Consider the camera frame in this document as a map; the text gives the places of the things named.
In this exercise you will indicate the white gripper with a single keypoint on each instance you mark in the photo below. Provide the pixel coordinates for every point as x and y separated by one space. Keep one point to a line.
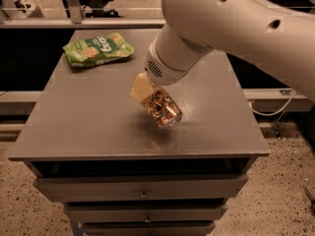
159 70

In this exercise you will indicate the orange soda can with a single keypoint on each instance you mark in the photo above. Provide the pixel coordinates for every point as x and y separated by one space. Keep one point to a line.
162 109

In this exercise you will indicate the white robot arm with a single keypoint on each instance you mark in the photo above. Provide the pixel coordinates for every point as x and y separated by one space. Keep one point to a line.
277 40

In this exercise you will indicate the green snack bag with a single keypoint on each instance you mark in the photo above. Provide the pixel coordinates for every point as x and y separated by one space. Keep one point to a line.
96 51

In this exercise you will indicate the grey drawer cabinet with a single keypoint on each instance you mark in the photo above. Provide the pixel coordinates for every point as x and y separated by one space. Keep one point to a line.
86 124

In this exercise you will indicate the top grey drawer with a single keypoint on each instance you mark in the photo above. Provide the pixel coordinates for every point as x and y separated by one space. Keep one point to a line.
140 188

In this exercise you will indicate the grey drawer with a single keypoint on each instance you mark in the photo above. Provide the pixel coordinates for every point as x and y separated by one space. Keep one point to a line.
140 188
191 228
146 213

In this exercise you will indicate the middle grey drawer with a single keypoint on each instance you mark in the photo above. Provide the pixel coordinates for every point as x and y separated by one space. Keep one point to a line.
146 213

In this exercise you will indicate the bottom grey drawer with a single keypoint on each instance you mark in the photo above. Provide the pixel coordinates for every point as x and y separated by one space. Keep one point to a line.
191 228

